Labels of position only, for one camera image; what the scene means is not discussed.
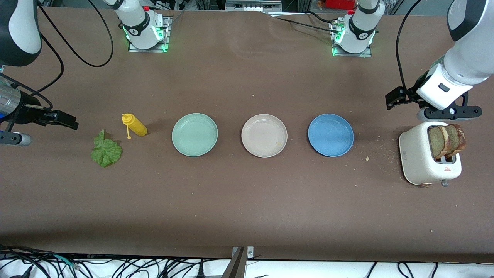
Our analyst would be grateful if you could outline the aluminium frame profile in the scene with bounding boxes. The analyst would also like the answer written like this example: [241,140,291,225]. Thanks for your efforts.
[225,0,284,12]

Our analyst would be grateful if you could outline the red background object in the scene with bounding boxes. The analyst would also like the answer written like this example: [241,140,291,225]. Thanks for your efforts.
[325,0,356,10]

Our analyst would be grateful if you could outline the grey metal post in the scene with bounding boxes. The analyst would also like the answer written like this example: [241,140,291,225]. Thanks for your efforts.
[222,247,247,278]

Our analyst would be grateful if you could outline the mint green plate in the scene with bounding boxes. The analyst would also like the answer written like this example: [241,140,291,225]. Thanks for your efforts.
[172,113,218,157]

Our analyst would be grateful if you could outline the green lettuce leaf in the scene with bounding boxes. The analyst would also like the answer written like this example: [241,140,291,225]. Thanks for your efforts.
[91,129,123,168]

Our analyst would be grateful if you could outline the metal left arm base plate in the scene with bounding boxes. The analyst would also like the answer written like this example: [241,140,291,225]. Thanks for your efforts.
[332,21,373,58]

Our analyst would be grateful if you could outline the teal floor cable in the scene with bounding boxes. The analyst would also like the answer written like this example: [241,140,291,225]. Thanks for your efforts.
[52,254,80,270]

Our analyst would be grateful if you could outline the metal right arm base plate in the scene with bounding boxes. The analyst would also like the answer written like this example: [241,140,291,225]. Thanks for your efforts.
[128,15,170,53]

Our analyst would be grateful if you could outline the yellow mustard squeeze bottle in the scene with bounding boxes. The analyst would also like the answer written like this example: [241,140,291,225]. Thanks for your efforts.
[122,113,148,139]

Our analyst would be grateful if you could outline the brown bread slice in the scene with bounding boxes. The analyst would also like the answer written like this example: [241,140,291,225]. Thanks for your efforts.
[428,125,450,160]
[444,124,467,158]

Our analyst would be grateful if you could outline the blue plate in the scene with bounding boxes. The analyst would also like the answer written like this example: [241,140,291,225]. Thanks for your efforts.
[308,113,354,157]

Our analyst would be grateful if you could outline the black cable on table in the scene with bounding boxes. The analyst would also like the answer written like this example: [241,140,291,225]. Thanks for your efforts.
[264,11,340,33]

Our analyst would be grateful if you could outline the small metal edge bracket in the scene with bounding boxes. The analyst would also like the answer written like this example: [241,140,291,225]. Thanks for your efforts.
[232,246,254,260]

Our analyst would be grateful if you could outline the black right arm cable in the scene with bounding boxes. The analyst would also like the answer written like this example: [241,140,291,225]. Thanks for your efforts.
[0,0,114,110]

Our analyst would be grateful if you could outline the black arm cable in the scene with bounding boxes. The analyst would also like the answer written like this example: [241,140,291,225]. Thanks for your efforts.
[395,0,423,97]
[0,0,114,110]

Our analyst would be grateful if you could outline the white toaster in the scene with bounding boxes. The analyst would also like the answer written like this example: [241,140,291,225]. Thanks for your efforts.
[399,121,462,188]

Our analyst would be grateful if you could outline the beige plate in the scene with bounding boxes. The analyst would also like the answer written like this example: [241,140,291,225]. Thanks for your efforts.
[241,114,288,158]

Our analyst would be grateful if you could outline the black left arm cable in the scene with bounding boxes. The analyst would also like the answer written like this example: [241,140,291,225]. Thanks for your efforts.
[395,0,423,97]

